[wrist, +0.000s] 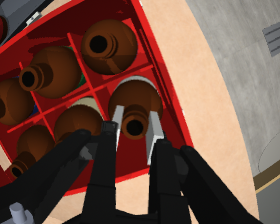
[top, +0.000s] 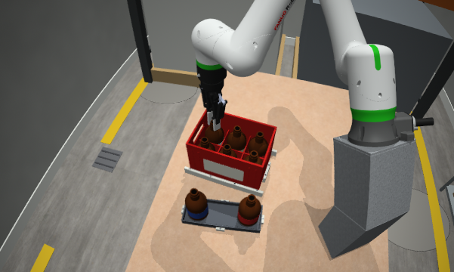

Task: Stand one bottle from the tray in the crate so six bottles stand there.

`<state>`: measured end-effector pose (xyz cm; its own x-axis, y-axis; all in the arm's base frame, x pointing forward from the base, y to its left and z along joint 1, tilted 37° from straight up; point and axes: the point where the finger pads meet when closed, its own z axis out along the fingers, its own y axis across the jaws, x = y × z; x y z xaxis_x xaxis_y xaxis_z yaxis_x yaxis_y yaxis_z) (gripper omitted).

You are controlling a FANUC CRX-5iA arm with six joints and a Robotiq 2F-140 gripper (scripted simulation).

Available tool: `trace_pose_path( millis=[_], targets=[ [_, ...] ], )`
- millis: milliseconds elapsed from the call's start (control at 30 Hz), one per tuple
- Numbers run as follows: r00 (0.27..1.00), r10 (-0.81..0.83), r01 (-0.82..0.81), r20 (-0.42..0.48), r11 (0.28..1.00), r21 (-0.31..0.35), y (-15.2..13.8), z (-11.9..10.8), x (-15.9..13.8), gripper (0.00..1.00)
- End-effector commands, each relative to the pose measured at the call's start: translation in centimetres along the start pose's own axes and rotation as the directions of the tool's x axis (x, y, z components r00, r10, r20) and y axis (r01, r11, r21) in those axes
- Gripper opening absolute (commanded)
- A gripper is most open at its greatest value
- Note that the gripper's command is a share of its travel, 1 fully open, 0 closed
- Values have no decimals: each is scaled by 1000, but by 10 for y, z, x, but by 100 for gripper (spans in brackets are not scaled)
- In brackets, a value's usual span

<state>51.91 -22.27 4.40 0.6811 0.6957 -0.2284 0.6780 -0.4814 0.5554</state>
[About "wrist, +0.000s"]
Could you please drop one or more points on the red plastic crate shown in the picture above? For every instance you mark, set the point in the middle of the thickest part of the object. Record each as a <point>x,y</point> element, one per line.
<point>65,26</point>

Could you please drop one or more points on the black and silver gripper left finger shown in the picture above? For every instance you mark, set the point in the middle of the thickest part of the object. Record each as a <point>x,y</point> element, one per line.
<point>34,194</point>

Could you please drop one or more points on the dark grey tray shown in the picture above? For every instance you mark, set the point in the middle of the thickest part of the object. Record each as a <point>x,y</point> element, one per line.
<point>18,12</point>

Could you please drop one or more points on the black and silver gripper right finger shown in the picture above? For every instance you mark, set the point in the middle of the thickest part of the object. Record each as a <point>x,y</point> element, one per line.
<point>210,200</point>

